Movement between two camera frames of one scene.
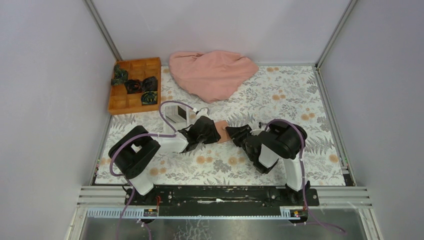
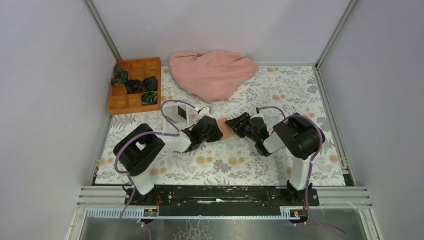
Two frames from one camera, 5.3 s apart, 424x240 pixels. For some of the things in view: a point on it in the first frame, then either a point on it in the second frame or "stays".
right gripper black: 237,133 to 244,120
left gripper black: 214,137 stays
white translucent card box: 178,115 stays
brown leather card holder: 222,131 stays
